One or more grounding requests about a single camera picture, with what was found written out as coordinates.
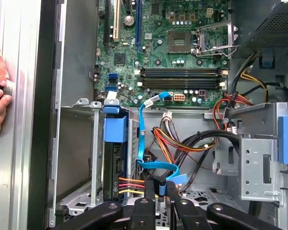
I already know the grey metal disk bay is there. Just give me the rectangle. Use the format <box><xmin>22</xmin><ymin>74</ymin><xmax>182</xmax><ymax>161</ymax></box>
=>
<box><xmin>60</xmin><ymin>97</ymin><xmax>140</xmax><ymax>216</ymax></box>

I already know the red orange yellow power wire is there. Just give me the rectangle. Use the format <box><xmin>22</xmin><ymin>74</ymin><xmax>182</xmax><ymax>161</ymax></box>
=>
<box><xmin>119</xmin><ymin>126</ymin><xmax>216</xmax><ymax>195</ymax></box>

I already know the small round tool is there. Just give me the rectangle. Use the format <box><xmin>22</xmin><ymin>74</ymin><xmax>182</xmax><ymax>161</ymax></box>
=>
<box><xmin>2</xmin><ymin>85</ymin><xmax>14</xmax><ymax>97</ymax></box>

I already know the CPU socket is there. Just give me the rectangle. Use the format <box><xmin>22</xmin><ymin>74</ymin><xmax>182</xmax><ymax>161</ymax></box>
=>
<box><xmin>167</xmin><ymin>30</ymin><xmax>192</xmax><ymax>54</ymax></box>

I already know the grey metal drive cage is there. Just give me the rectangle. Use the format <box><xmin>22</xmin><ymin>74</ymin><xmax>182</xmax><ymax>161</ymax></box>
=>
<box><xmin>204</xmin><ymin>100</ymin><xmax>288</xmax><ymax>209</ymax></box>

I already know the red orange wire bundle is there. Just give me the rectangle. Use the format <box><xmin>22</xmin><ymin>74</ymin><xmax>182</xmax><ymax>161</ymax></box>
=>
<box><xmin>212</xmin><ymin>93</ymin><xmax>254</xmax><ymax>131</ymax></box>

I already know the grey power supply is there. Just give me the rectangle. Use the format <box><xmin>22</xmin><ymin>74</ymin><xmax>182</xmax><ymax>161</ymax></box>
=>
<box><xmin>232</xmin><ymin>0</ymin><xmax>288</xmax><ymax>52</ymax></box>

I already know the wire locking lever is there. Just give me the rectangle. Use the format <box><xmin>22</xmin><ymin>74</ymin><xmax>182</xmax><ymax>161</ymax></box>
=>
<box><xmin>194</xmin><ymin>45</ymin><xmax>240</xmax><ymax>58</ymax></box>

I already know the black expansion slot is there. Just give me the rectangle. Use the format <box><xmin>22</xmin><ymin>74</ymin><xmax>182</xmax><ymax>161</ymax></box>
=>
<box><xmin>104</xmin><ymin>0</ymin><xmax>111</xmax><ymax>50</ymax></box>

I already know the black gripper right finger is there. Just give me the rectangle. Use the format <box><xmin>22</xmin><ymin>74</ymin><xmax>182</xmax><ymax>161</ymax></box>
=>
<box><xmin>167</xmin><ymin>179</ymin><xmax>288</xmax><ymax>230</ymax></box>

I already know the green motherboard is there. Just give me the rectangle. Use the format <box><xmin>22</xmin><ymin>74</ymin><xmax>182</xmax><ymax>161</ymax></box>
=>
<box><xmin>93</xmin><ymin>0</ymin><xmax>232</xmax><ymax>108</ymax></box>

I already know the yellow black wire bundle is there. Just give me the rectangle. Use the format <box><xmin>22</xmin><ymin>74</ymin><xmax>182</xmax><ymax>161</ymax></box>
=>
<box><xmin>230</xmin><ymin>50</ymin><xmax>288</xmax><ymax>104</ymax></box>

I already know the hard disk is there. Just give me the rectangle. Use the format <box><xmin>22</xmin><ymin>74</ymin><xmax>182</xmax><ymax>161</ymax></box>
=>
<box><xmin>102</xmin><ymin>105</ymin><xmax>139</xmax><ymax>203</ymax></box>

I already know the black RAM slot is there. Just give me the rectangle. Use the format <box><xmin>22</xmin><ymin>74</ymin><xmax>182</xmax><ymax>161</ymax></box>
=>
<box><xmin>139</xmin><ymin>68</ymin><xmax>229</xmax><ymax>74</ymax></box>
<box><xmin>141</xmin><ymin>78</ymin><xmax>228</xmax><ymax>84</ymax></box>
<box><xmin>139</xmin><ymin>72</ymin><xmax>229</xmax><ymax>79</ymax></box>
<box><xmin>141</xmin><ymin>82</ymin><xmax>228</xmax><ymax>89</ymax></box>

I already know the blue plastic cage latch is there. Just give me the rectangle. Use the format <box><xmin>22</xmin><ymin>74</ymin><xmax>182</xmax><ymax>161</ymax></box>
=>
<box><xmin>277</xmin><ymin>115</ymin><xmax>288</xmax><ymax>165</ymax></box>

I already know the blue data wire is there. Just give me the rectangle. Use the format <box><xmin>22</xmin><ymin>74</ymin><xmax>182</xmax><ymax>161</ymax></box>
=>
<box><xmin>136</xmin><ymin>92</ymin><xmax>188</xmax><ymax>203</ymax></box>

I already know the blue plastic clip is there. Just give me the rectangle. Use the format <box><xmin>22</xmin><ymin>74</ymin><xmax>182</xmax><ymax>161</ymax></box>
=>
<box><xmin>259</xmin><ymin>49</ymin><xmax>273</xmax><ymax>68</ymax></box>

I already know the white plug wire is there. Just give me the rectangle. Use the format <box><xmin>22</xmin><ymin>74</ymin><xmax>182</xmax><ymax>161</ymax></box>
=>
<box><xmin>161</xmin><ymin>110</ymin><xmax>178</xmax><ymax>144</ymax></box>

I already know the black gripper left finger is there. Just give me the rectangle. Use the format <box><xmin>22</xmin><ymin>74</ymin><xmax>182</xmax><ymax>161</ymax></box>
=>
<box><xmin>48</xmin><ymin>178</ymin><xmax>157</xmax><ymax>230</ymax></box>

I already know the metal socket cover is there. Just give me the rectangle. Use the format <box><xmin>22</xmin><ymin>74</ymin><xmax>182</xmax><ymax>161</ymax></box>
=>
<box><xmin>194</xmin><ymin>21</ymin><xmax>239</xmax><ymax>53</ymax></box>

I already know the black square chip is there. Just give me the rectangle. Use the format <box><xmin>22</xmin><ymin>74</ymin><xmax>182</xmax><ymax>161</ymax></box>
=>
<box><xmin>114</xmin><ymin>53</ymin><xmax>126</xmax><ymax>65</ymax></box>

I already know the black cable bundle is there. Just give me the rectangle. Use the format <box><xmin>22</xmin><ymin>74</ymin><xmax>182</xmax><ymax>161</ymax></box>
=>
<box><xmin>175</xmin><ymin>130</ymin><xmax>242</xmax><ymax>192</ymax></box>

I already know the blue expansion slot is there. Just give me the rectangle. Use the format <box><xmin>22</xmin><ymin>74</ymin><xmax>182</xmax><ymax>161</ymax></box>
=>
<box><xmin>135</xmin><ymin>0</ymin><xmax>143</xmax><ymax>55</ymax></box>

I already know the cream expansion slot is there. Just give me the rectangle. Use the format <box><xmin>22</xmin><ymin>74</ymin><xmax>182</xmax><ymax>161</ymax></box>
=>
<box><xmin>112</xmin><ymin>0</ymin><xmax>121</xmax><ymax>43</ymax></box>

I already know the black PC case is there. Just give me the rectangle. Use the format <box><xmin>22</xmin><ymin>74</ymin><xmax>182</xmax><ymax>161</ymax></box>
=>
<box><xmin>27</xmin><ymin>0</ymin><xmax>288</xmax><ymax>230</ymax></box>

